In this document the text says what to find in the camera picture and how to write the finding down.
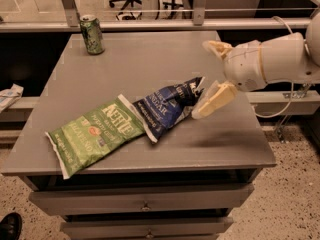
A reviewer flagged blue chip bag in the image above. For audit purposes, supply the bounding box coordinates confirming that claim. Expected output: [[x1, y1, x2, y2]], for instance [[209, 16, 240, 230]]
[[133, 77, 204, 143]]

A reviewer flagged metal window railing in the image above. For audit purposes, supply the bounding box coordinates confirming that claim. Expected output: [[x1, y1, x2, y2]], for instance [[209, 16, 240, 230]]
[[0, 0, 320, 33]]

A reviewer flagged black leather shoe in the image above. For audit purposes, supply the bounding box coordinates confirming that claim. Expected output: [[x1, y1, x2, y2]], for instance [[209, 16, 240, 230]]
[[0, 212, 22, 240]]

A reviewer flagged grey drawer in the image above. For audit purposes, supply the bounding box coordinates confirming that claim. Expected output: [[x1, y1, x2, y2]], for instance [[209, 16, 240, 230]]
[[61, 217, 233, 240], [29, 184, 254, 215]]

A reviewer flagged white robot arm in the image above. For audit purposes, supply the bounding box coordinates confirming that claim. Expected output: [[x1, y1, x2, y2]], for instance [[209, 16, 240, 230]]
[[192, 14, 320, 119]]

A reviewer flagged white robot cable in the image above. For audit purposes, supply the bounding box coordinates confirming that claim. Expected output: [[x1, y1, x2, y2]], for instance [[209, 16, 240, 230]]
[[253, 15, 296, 119]]

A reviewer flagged white packet on ledge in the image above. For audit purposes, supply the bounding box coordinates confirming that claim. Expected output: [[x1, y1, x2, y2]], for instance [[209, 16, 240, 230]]
[[0, 84, 24, 113]]

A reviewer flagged green soda can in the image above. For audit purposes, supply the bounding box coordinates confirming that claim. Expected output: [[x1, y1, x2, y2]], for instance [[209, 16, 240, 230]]
[[80, 15, 104, 55]]

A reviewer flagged green jalapeno chip bag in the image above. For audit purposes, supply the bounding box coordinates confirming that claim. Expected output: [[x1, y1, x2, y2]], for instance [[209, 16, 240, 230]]
[[46, 95, 145, 179]]

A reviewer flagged grey drawer cabinet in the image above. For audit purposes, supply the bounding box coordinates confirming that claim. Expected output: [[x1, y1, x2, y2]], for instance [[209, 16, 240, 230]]
[[3, 31, 275, 240]]

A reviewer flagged upper grey drawer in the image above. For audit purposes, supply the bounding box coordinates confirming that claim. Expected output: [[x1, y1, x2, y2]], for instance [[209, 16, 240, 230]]
[[29, 184, 254, 215]]

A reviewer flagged lower grey drawer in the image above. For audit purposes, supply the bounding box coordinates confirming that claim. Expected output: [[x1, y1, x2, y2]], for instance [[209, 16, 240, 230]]
[[61, 217, 233, 240]]

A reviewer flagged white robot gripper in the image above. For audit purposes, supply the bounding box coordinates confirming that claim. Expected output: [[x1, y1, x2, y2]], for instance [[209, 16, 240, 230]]
[[191, 40, 267, 119]]

